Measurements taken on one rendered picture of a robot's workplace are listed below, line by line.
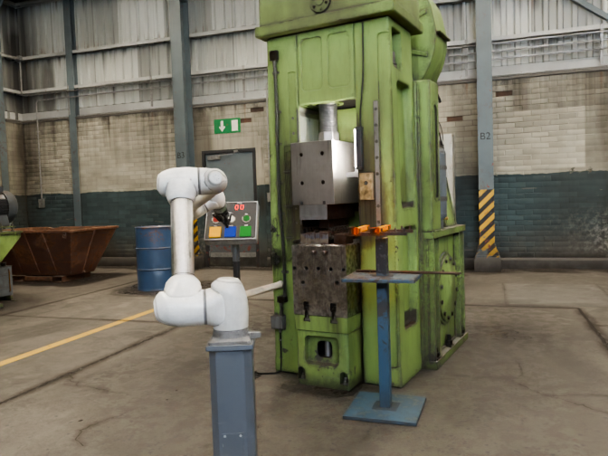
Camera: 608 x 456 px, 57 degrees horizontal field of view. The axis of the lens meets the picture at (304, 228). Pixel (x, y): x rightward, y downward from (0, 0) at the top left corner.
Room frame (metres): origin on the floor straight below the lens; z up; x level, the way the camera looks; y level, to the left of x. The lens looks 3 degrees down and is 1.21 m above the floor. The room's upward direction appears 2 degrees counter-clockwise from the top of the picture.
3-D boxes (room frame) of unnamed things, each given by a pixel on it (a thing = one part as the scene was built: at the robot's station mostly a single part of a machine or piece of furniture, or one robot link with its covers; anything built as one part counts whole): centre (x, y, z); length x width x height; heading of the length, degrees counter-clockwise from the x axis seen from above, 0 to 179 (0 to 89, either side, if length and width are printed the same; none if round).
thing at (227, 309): (2.43, 0.34, 0.77); 0.18 x 0.16 x 0.22; 99
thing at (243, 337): (2.43, 0.31, 0.63); 0.22 x 0.18 x 0.06; 92
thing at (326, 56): (3.86, -0.28, 2.06); 0.44 x 0.41 x 0.47; 151
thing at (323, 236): (3.75, -0.16, 0.96); 0.42 x 0.20 x 0.09; 151
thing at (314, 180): (3.73, -0.20, 1.37); 0.42 x 0.39 x 0.40; 151
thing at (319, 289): (3.73, -0.22, 0.69); 0.56 x 0.38 x 0.45; 151
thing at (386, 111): (3.70, -0.57, 1.15); 0.44 x 0.26 x 2.30; 151
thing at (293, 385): (3.52, -0.04, 0.01); 0.58 x 0.39 x 0.01; 61
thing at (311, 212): (3.75, -0.16, 1.12); 0.42 x 0.20 x 0.10; 151
